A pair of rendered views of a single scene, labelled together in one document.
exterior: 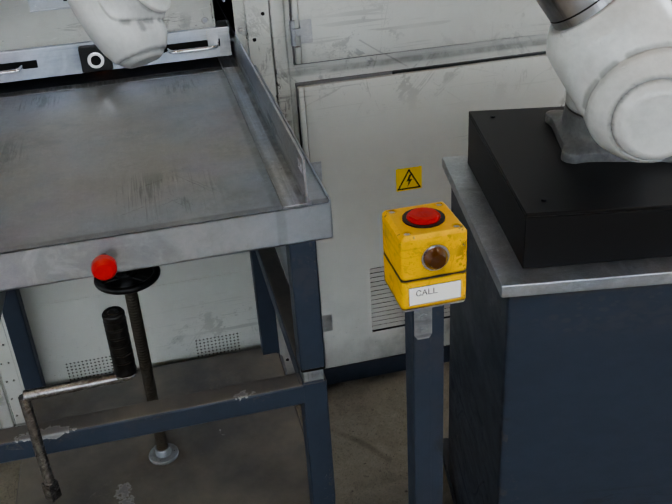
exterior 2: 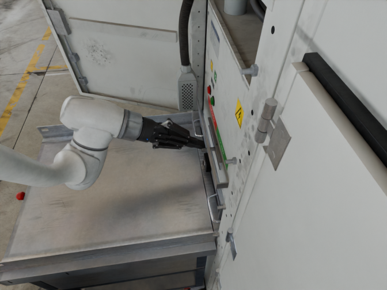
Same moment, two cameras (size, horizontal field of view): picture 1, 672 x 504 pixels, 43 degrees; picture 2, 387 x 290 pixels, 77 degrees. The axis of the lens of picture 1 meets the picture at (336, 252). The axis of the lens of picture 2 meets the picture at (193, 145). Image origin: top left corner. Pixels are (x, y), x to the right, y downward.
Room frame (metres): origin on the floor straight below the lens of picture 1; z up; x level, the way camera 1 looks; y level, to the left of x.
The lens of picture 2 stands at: (1.65, -0.11, 1.67)
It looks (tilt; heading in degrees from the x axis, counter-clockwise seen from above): 50 degrees down; 94
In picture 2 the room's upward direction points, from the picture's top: straight up
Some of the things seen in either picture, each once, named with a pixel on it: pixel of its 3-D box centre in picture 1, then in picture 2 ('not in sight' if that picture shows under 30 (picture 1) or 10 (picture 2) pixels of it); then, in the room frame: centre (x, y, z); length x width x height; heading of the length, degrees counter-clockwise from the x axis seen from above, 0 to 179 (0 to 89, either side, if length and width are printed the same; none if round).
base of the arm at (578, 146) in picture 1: (611, 117); not in sight; (1.25, -0.44, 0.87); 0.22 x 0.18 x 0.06; 175
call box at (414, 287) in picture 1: (423, 255); not in sight; (0.88, -0.10, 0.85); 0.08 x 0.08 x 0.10; 12
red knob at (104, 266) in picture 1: (104, 264); (23, 195); (0.96, 0.30, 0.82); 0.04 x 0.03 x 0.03; 12
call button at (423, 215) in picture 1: (423, 219); not in sight; (0.88, -0.10, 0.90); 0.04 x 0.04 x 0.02
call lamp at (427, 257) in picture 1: (437, 259); not in sight; (0.83, -0.11, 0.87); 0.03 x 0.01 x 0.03; 102
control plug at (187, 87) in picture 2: not in sight; (187, 90); (1.58, 0.65, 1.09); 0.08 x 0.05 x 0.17; 12
